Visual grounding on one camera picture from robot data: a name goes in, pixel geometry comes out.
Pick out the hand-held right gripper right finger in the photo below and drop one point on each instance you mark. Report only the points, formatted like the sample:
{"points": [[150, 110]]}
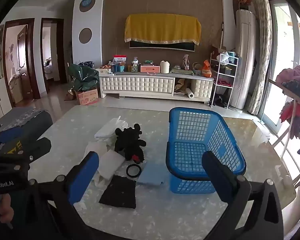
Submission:
{"points": [[211, 175]]}

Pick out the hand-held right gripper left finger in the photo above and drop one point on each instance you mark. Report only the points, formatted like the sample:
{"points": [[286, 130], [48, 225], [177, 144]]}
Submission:
{"points": [[83, 177]]}

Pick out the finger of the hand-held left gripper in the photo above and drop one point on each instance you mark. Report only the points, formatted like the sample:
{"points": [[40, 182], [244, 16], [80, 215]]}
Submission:
{"points": [[10, 134], [40, 146]]}

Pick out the white foam block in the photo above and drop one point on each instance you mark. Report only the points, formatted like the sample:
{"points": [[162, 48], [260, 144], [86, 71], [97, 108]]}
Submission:
{"points": [[111, 163]]}

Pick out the black square cloth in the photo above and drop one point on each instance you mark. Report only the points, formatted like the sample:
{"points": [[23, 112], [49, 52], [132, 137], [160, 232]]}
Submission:
{"points": [[118, 192]]}

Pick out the blue plastic basket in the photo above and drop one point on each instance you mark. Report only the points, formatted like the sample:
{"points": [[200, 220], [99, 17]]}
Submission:
{"points": [[190, 130]]}

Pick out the black plush toy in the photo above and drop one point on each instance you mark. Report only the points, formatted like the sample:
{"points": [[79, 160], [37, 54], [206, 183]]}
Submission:
{"points": [[128, 142]]}

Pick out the person's left hand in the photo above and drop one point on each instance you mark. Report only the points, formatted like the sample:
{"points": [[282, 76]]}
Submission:
{"points": [[2, 211]]}

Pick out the grey chair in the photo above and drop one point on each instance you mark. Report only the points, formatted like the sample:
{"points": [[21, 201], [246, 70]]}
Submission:
{"points": [[37, 122]]}

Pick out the cardboard box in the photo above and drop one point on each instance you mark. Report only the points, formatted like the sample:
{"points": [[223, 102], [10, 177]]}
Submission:
{"points": [[87, 97]]}

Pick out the black bag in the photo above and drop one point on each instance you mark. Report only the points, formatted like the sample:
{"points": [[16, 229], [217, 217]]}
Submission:
{"points": [[220, 100]]}

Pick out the paper towel roll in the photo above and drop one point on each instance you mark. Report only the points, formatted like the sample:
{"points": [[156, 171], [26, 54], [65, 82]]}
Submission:
{"points": [[190, 93]]}

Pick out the red hanging clothes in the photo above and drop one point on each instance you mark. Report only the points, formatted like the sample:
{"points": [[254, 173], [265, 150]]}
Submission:
{"points": [[290, 112]]}

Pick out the orange bag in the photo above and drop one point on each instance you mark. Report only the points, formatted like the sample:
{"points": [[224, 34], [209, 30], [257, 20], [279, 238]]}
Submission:
{"points": [[207, 71]]}

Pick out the green flat box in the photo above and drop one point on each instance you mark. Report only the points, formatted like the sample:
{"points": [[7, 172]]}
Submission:
{"points": [[181, 72]]}

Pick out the white tufted TV cabinet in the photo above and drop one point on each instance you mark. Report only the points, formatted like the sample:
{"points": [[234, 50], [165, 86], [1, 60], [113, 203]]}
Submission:
{"points": [[137, 83]]}

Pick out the woven basket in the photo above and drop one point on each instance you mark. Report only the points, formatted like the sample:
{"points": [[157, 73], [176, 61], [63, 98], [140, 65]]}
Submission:
{"points": [[197, 67]]}

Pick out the cream plastic jug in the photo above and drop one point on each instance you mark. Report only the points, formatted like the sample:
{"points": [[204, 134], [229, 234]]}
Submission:
{"points": [[165, 67]]}

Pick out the clothes drying rack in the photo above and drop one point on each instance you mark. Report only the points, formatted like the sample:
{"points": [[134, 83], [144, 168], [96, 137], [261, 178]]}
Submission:
{"points": [[297, 95]]}

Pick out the red and white box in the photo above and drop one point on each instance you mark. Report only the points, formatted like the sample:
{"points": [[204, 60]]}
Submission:
{"points": [[120, 60]]}

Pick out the white plastic bag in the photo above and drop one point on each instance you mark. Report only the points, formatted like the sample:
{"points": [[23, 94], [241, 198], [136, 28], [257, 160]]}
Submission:
{"points": [[223, 58]]}

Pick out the pink drawer box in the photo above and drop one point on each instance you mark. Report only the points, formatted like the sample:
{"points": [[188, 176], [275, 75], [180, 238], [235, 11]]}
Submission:
{"points": [[150, 68]]}

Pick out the standing air conditioner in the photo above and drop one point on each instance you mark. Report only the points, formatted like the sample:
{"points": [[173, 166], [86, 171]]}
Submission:
{"points": [[243, 55]]}

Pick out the pink clothes pile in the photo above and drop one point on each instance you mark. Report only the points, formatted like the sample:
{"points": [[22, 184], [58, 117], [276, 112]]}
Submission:
{"points": [[297, 73]]}

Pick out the black television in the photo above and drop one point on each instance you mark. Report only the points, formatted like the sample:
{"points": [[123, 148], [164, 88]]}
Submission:
{"points": [[165, 46]]}

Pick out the glass sliding door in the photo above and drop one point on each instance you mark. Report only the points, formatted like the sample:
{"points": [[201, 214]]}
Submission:
{"points": [[285, 55]]}

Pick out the patterned curtain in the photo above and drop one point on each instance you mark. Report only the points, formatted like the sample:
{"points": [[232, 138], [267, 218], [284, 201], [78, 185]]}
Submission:
{"points": [[262, 42]]}

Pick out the yellow fringed cloth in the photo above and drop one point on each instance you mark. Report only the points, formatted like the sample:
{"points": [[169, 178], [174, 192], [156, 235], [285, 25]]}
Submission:
{"points": [[162, 27]]}

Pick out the brown door frame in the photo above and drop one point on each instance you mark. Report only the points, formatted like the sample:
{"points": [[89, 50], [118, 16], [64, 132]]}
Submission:
{"points": [[62, 55], [32, 55]]}

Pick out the blue round wall plate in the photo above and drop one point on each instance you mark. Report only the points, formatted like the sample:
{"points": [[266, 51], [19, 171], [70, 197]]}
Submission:
{"points": [[87, 3]]}

